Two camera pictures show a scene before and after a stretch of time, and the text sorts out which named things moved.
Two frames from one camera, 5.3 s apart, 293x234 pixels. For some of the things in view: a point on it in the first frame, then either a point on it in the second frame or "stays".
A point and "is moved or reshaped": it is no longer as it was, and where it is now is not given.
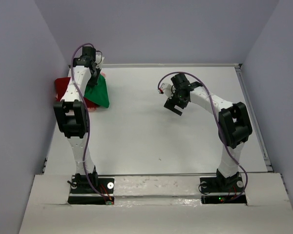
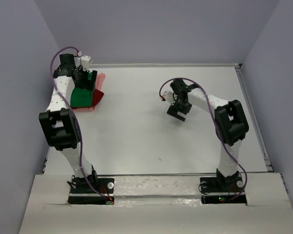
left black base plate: [92, 189] stays
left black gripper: [94, 81] to [86, 84]
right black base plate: [222, 190] stays
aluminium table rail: [173, 65] stays
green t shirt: [98, 93] is moved or reshaped
